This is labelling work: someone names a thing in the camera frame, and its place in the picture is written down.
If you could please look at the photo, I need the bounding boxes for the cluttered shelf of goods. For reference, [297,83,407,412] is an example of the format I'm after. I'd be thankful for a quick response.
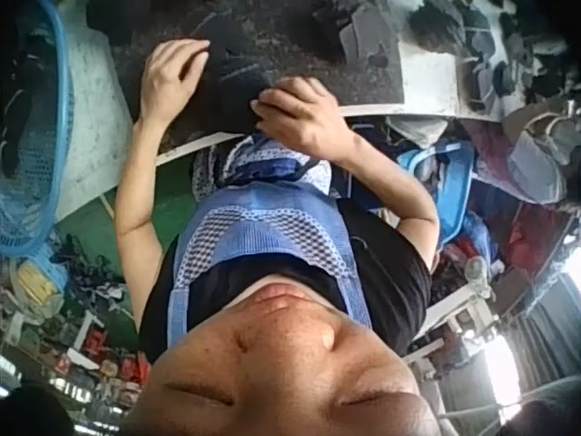
[0,235,153,423]

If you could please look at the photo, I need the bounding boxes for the large blue mesh basket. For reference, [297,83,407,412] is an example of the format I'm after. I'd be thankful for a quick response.
[0,0,76,260]

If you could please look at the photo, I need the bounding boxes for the person's left hand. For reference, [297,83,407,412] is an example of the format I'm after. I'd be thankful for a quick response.
[138,38,212,126]

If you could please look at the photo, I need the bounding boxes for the grey shoe upper piece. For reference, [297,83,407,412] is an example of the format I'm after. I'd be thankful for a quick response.
[339,6,397,70]

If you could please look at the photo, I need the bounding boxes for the black shoe piece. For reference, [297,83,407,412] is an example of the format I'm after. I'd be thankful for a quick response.
[188,17,283,137]

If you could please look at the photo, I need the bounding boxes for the dark work mat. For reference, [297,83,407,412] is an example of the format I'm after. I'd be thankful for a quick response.
[111,0,406,155]

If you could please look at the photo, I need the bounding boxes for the person's right hand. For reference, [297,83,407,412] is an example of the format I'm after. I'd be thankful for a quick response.
[249,75,360,164]

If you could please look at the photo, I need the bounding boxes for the small blue plastic basket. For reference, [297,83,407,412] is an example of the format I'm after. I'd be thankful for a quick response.
[398,139,477,249]

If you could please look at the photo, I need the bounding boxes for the heap of dark shoe pieces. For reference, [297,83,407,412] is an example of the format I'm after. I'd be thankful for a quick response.
[399,0,581,124]

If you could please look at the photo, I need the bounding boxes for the white sewing machine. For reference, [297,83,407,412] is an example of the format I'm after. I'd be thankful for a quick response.
[424,290,503,364]

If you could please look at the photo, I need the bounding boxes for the heap of grey shoe uppers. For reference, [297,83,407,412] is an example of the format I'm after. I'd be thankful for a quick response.
[471,102,581,208]

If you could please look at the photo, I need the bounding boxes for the red fabric heap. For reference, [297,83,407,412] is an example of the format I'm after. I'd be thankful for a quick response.
[497,203,573,278]

